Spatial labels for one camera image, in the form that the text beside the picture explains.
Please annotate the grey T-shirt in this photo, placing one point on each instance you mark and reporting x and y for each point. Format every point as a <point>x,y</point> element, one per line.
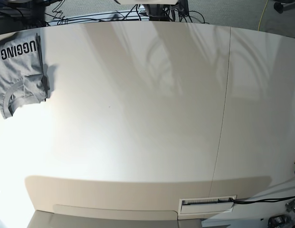
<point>22,79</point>

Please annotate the grey central robot stand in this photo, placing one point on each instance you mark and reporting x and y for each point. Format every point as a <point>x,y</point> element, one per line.
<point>156,12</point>

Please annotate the black device bottom right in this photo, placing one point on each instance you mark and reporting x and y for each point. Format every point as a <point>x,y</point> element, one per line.
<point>278,221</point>

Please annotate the white table cable port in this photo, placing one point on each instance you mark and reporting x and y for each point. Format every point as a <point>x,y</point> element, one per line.
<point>203,206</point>

